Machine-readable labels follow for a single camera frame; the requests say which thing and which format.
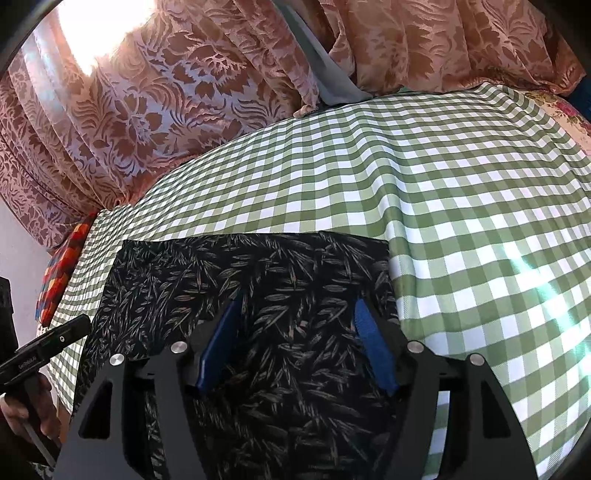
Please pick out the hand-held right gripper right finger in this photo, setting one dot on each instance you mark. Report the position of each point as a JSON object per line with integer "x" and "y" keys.
{"x": 376, "y": 346}

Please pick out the floral bedsheet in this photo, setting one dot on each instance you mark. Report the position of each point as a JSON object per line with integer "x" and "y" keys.
{"x": 561, "y": 115}

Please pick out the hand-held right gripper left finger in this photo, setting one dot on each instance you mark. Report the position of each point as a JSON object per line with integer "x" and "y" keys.
{"x": 217, "y": 350}

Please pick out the green checked cloth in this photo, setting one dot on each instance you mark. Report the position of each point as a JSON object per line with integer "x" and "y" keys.
{"x": 415, "y": 175}

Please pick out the person's left hand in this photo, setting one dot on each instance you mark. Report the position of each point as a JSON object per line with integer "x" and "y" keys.
{"x": 44, "y": 406}

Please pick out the floral patterned curtain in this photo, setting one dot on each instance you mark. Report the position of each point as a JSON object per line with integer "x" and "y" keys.
{"x": 438, "y": 41}
{"x": 152, "y": 101}

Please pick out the dark leaf print pants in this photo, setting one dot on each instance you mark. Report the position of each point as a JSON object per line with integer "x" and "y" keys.
{"x": 295, "y": 286}

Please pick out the colourful patchwork cushion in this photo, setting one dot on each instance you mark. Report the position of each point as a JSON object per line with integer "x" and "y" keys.
{"x": 62, "y": 272}

